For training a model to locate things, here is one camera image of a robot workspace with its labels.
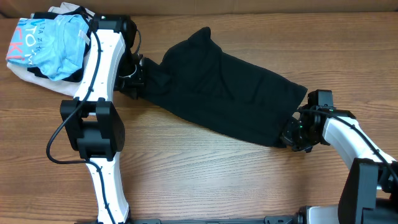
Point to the beige folded garment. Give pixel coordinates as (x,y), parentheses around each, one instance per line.
(61,86)

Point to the black t-shirt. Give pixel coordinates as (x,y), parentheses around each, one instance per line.
(200,83)

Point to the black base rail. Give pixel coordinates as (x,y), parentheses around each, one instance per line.
(211,221)

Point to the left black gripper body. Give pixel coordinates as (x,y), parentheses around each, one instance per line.
(129,76)

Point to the black folded garment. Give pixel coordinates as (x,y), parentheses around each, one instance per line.
(52,14)

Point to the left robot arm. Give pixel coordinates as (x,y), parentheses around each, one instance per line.
(94,127)

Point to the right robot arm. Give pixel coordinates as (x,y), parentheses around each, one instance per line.
(370,191)

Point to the light blue printed shirt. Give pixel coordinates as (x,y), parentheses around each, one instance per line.
(55,46)

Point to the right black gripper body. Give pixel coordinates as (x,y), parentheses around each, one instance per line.
(300,135)

